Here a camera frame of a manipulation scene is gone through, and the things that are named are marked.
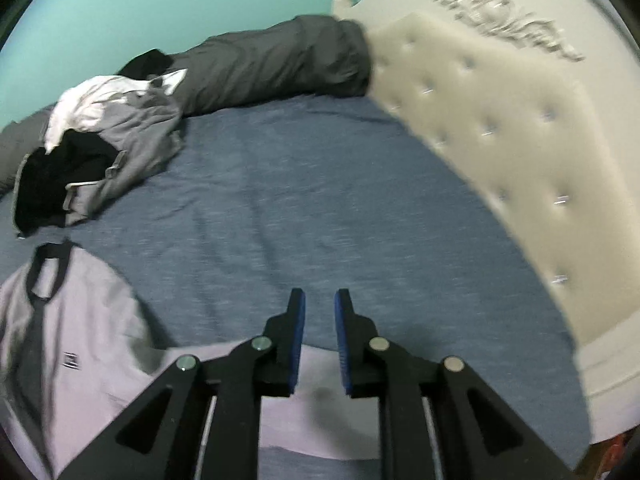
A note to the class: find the cream tufted headboard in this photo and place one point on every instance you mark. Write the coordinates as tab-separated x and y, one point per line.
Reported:
525	135

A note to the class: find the white garment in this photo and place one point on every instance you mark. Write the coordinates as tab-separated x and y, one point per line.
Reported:
85	105

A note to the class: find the dark grey rolled duvet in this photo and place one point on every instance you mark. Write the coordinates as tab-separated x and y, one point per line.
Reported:
275	60

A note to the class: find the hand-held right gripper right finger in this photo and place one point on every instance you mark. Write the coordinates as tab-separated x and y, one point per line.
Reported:
341	340

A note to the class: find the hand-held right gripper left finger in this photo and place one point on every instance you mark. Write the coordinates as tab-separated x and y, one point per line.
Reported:
298	340

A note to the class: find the black garment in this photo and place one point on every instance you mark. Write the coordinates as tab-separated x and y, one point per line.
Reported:
55	175

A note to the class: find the light grey zip jacket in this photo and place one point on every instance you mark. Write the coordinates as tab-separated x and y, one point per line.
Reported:
95	320

